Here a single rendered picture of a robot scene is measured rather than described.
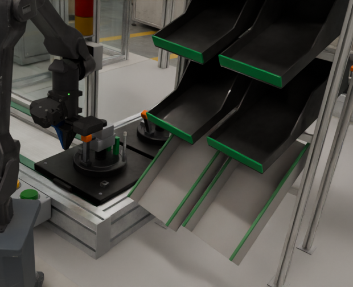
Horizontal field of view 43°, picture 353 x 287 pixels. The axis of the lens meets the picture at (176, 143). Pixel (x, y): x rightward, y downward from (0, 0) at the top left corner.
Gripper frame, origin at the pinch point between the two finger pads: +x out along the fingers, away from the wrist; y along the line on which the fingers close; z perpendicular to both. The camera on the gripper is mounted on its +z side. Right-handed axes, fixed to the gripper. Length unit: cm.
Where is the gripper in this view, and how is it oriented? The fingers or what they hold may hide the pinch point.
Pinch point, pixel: (65, 136)
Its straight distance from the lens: 107.6
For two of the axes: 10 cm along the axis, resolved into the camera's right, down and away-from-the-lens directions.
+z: -5.8, 3.0, -7.6
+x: -1.1, 8.9, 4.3
